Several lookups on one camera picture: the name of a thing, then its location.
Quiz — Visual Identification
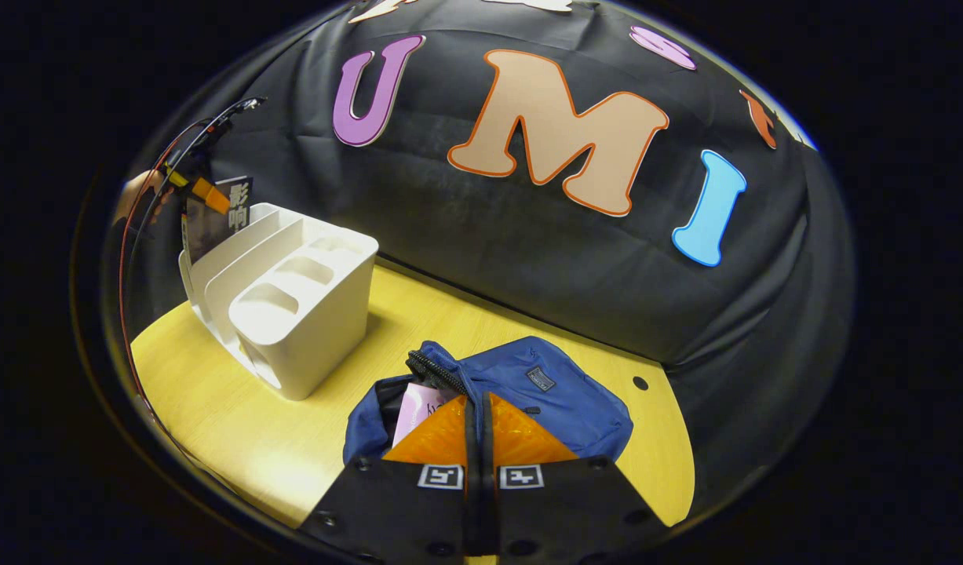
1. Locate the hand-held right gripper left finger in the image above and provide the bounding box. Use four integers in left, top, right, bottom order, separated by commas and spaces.
297, 392, 470, 562

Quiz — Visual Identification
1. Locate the white plastic bookshelf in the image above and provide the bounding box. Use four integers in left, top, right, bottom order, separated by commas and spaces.
177, 202, 380, 402

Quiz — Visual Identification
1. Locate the black cable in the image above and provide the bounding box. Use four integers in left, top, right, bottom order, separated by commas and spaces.
124, 96, 268, 260

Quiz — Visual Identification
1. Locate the red braided cable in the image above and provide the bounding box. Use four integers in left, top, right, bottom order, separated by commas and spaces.
117, 118, 215, 464

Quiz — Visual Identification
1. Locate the dark portrait cover book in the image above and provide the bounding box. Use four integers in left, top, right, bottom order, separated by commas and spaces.
181, 176, 254, 264

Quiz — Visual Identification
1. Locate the pink cover book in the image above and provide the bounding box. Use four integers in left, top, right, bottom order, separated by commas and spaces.
392, 382, 458, 448

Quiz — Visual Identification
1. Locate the blue schoolbag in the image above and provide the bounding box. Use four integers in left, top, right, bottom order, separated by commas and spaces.
342, 336, 635, 554

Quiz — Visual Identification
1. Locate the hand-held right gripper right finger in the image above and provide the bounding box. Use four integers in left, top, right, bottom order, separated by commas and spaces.
491, 392, 669, 562

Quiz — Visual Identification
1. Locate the black backdrop cloth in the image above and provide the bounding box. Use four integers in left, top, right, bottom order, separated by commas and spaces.
100, 0, 855, 519

